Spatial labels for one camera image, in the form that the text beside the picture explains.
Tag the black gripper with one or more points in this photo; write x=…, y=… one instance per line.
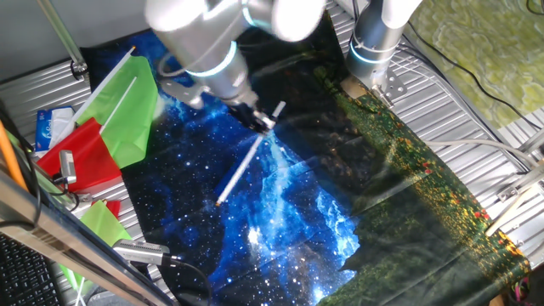
x=246, y=114

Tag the blue flag white pole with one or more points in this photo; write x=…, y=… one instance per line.
x=242, y=168

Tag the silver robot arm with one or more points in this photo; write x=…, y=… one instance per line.
x=204, y=38

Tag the large green flag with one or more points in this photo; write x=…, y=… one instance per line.
x=127, y=119

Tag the large red flag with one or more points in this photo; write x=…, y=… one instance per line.
x=81, y=157

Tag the small green flag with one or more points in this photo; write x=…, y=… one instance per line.
x=102, y=223

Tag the tan cardboard piece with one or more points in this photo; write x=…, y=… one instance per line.
x=350, y=87

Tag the silver base mounting plate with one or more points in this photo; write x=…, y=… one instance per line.
x=393, y=87

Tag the galaxy forest print tablecloth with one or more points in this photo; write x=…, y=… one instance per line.
x=276, y=263

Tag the blue white tissue pack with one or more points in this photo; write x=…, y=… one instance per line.
x=49, y=127

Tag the grey stand pole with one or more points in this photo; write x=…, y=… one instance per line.
x=59, y=30

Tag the green yellow patterned cloth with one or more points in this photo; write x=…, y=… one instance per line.
x=489, y=42

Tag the orange pole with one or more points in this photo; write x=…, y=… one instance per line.
x=8, y=157

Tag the aluminium profile beam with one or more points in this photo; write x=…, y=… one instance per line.
x=510, y=212

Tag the black keyboard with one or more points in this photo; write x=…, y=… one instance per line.
x=25, y=276

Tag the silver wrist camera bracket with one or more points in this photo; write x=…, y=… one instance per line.
x=183, y=95

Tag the long silver camera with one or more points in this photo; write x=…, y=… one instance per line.
x=140, y=251

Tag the silver camera clamp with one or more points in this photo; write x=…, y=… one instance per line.
x=81, y=197

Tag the small silver camera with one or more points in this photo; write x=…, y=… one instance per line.
x=68, y=166

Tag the aluminium frame bar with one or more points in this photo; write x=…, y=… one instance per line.
x=64, y=242

